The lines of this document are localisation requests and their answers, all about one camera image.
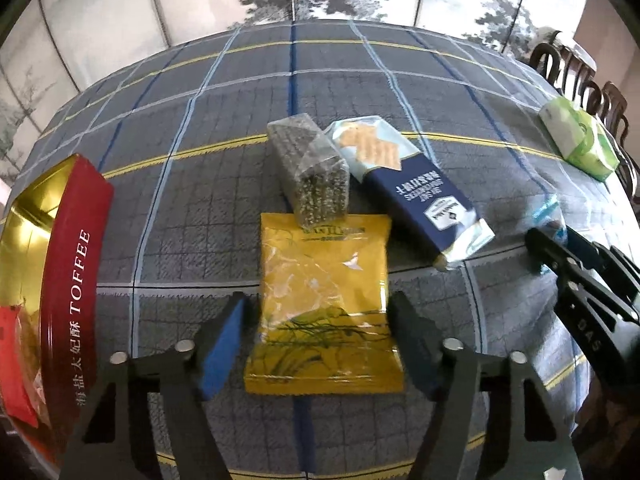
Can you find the red tin box gold inside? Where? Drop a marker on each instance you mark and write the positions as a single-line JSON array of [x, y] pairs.
[[75, 260]]

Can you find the green tissue pack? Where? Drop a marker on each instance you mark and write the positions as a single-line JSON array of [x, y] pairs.
[[577, 135]]

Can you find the grey plaid tablecloth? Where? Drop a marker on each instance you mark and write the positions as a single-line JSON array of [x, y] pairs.
[[200, 160]]

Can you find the clear packet with blue print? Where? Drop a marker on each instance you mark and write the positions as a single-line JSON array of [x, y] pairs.
[[547, 215]]

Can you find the clear packet of grey seeds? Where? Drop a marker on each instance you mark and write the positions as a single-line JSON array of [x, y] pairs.
[[310, 170]]

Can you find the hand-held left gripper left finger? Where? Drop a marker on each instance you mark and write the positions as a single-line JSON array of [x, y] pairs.
[[222, 350]]

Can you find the yellow snack packet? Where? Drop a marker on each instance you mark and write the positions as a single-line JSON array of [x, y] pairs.
[[320, 285]]

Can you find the blue biscuit package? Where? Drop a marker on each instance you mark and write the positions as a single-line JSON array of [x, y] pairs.
[[420, 195]]

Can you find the dark carved wooden chair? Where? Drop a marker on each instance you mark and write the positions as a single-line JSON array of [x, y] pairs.
[[607, 105], [547, 62]]

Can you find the red clear snack packet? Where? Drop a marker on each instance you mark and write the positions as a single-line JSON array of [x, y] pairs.
[[17, 360]]

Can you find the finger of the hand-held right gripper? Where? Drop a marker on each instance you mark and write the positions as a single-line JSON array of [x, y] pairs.
[[607, 265], [575, 285]]

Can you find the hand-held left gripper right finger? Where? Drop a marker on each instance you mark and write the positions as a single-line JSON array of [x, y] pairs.
[[415, 345]]

